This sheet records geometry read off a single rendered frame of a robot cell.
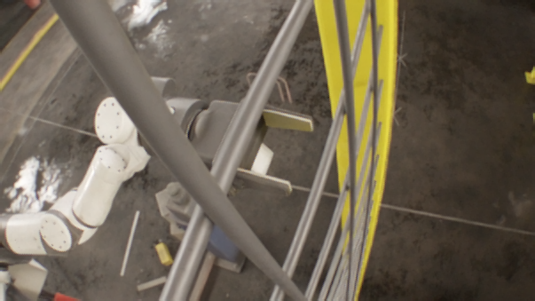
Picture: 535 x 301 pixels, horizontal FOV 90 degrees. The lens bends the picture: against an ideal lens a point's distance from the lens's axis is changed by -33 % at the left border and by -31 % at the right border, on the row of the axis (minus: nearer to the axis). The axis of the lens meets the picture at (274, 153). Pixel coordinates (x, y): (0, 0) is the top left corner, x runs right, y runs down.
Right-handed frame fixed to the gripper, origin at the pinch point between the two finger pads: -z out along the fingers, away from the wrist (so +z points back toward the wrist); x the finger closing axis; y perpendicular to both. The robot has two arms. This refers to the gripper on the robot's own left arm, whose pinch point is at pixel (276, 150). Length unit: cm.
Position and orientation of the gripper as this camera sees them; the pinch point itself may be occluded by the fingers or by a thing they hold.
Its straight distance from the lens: 44.1
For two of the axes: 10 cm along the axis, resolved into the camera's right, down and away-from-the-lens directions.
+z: -9.3, -1.9, 3.3
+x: 3.3, -8.4, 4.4
